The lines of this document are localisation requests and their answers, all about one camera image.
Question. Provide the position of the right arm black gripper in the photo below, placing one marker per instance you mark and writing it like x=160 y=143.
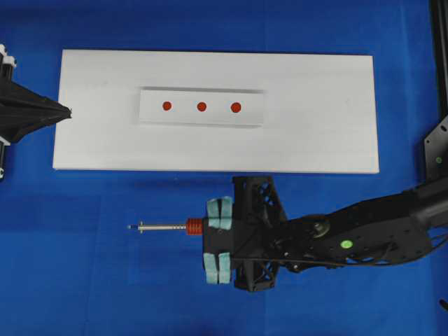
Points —
x=217 y=242

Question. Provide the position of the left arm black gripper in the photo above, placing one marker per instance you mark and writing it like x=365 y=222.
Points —
x=26 y=111

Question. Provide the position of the red handled soldering iron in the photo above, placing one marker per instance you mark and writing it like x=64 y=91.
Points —
x=192 y=226

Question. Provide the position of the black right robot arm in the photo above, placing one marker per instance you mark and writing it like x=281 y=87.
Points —
x=379 y=232

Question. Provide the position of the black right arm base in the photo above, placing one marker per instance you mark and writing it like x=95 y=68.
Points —
x=435 y=150

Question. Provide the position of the large white foam board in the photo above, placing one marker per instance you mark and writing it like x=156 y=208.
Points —
x=320 y=113

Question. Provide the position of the small white raised plate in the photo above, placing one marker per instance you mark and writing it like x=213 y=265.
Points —
x=224 y=108

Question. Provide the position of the blue table cloth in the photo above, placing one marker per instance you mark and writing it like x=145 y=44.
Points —
x=71 y=266

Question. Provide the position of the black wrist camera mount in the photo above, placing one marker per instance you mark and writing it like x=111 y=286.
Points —
x=257 y=218

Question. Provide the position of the black aluminium frame rail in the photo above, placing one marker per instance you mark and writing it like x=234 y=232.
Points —
x=438 y=12

